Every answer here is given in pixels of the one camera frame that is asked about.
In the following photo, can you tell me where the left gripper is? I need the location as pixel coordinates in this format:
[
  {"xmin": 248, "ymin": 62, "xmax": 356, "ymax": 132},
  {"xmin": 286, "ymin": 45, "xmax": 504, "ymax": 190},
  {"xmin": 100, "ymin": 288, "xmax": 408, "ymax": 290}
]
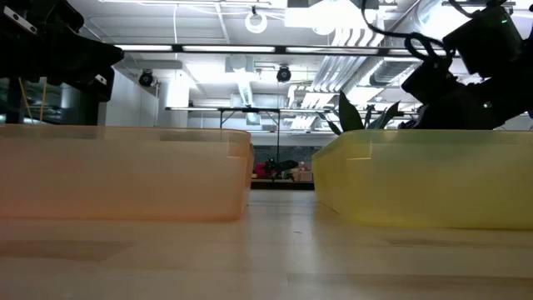
[{"xmin": 0, "ymin": 0, "xmax": 125, "ymax": 103}]

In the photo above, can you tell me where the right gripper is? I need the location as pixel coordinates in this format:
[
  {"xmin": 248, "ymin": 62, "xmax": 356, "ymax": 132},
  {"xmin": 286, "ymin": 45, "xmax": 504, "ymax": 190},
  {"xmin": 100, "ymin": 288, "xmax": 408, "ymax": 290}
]
[{"xmin": 415, "ymin": 81, "xmax": 514, "ymax": 131}]

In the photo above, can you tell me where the translucent yellow plastic bin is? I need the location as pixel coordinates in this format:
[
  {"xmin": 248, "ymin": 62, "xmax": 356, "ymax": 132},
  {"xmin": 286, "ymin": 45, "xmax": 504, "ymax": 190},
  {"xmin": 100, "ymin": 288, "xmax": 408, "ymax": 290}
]
[{"xmin": 311, "ymin": 128, "xmax": 533, "ymax": 230}]

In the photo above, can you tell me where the translucent orange plastic bin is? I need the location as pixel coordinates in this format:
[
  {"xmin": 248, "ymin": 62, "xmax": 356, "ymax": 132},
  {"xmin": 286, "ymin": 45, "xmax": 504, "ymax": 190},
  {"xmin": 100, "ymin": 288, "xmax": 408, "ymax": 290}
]
[{"xmin": 0, "ymin": 123, "xmax": 255, "ymax": 222}]

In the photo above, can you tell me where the white light bar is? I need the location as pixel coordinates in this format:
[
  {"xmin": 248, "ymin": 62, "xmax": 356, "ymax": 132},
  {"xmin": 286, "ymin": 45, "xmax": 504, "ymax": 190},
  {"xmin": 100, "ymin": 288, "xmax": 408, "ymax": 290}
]
[
  {"xmin": 285, "ymin": 46, "xmax": 379, "ymax": 55},
  {"xmin": 114, "ymin": 44, "xmax": 174, "ymax": 53},
  {"xmin": 182, "ymin": 44, "xmax": 276, "ymax": 53},
  {"xmin": 387, "ymin": 47, "xmax": 449, "ymax": 57}
]

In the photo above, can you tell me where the green snake plant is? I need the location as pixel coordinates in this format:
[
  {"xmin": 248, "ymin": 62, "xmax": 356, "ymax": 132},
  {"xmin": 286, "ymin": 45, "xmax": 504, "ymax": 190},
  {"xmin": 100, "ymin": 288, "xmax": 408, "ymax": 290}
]
[{"xmin": 320, "ymin": 90, "xmax": 401, "ymax": 137}]

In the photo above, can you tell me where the distant cardboard box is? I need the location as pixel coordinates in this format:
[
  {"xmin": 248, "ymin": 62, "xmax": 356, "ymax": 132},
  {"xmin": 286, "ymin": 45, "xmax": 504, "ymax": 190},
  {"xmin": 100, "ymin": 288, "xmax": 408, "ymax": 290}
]
[{"xmin": 291, "ymin": 161, "xmax": 314, "ymax": 183}]

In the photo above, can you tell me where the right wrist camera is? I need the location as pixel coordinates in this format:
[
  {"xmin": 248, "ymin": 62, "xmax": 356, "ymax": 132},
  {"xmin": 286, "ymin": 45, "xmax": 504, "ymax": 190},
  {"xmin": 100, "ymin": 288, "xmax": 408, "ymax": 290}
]
[{"xmin": 401, "ymin": 61, "xmax": 459, "ymax": 106}]

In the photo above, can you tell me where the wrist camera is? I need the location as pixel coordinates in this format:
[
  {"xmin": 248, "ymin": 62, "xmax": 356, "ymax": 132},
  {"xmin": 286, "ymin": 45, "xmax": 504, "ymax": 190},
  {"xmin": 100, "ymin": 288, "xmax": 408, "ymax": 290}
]
[
  {"xmin": 0, "ymin": 2, "xmax": 42, "ymax": 41},
  {"xmin": 401, "ymin": 61, "xmax": 459, "ymax": 106}
]

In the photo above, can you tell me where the yellow cable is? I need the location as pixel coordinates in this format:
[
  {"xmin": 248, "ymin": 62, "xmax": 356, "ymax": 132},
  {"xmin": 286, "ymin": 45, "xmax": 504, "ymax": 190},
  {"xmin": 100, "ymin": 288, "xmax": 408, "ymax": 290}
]
[{"xmin": 17, "ymin": 77, "xmax": 47, "ymax": 123}]

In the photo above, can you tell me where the black camera cable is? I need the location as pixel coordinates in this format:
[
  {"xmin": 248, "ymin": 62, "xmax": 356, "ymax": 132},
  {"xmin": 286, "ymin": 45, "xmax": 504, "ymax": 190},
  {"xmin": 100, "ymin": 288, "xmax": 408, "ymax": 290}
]
[{"xmin": 361, "ymin": 0, "xmax": 455, "ymax": 63}]

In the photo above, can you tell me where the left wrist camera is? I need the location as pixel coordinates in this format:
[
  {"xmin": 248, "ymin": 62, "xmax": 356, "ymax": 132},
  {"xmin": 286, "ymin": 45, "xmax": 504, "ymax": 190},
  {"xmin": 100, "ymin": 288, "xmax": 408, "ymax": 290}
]
[{"xmin": 0, "ymin": 2, "xmax": 42, "ymax": 41}]

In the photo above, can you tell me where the white ring lamp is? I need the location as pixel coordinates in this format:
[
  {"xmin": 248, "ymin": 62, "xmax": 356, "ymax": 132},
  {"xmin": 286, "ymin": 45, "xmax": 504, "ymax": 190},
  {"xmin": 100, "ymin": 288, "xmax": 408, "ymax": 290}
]
[{"xmin": 244, "ymin": 6, "xmax": 269, "ymax": 35}]

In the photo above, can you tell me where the black overhead frame bar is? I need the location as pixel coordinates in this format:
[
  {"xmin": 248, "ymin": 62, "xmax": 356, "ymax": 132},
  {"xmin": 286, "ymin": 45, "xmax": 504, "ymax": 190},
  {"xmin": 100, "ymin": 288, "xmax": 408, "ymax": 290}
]
[{"xmin": 95, "ymin": 43, "xmax": 459, "ymax": 58}]

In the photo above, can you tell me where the black aluminium table frame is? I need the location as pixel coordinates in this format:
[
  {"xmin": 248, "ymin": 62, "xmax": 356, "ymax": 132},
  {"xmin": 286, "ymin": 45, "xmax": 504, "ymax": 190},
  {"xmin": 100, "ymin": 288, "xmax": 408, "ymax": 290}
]
[{"xmin": 251, "ymin": 178, "xmax": 316, "ymax": 192}]

